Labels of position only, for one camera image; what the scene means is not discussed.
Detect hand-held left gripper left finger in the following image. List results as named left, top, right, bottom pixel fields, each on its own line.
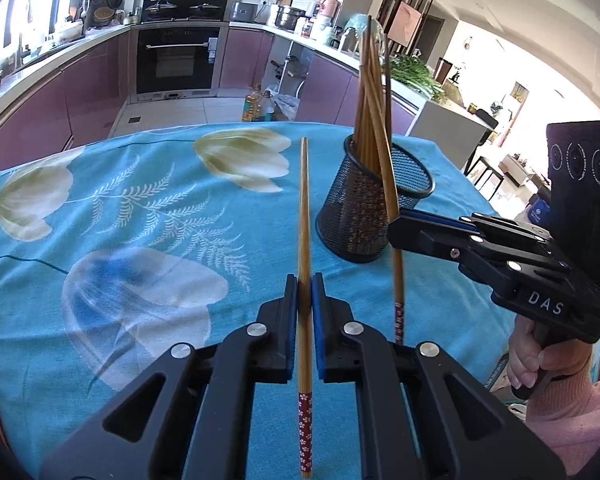
left=39, top=274, right=301, bottom=480

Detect person's right hand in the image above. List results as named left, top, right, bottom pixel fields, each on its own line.
left=507, top=320, right=549, bottom=387

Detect silver countertop appliance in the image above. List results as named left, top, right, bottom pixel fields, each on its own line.
left=229, top=1, right=259, bottom=24

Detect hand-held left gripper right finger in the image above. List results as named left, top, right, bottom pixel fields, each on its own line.
left=310, top=272, right=566, bottom=480

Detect group of bamboo chopsticks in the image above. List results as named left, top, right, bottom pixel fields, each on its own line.
left=353, top=15, right=394, bottom=257

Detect bamboo chopstick red patterned end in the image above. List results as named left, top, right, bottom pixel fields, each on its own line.
left=364, top=15, right=407, bottom=347
left=297, top=137, right=315, bottom=479

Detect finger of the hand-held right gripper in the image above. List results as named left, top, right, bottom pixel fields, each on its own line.
left=386, top=216, right=600, bottom=344
left=398, top=209, right=569, bottom=264

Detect black built-in oven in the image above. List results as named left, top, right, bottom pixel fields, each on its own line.
left=131, top=24, right=229, bottom=97

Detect clear glass dome cover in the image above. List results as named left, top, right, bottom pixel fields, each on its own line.
left=342, top=16, right=387, bottom=57

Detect pink wall board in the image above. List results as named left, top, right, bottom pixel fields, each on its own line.
left=387, top=1, right=424, bottom=49

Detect clear plastic bag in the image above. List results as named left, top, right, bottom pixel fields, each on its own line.
left=274, top=92, right=301, bottom=122

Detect green leafy vegetables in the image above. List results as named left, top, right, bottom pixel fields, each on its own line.
left=386, top=54, right=447, bottom=102

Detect blue floral tablecloth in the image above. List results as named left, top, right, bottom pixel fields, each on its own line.
left=0, top=121, right=527, bottom=480

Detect black mesh holder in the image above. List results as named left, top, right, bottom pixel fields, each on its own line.
left=316, top=133, right=435, bottom=264

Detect stainless steel pot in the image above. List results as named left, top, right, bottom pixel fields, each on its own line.
left=274, top=5, right=307, bottom=32

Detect person's right forearm pink sleeve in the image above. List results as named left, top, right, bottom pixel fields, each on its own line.
left=522, top=355, right=600, bottom=477

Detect purple kitchen cabinet run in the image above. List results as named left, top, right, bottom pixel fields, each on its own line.
left=0, top=26, right=132, bottom=177
left=220, top=27, right=277, bottom=92
left=295, top=52, right=422, bottom=137

